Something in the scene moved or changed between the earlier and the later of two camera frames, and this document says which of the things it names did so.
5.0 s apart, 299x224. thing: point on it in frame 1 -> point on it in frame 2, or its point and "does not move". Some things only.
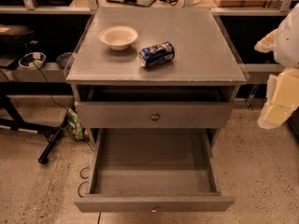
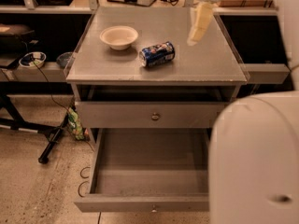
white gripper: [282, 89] -> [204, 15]
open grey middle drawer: [154, 170] does not move
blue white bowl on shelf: [33, 60] does not move
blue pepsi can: [156, 54] does not move
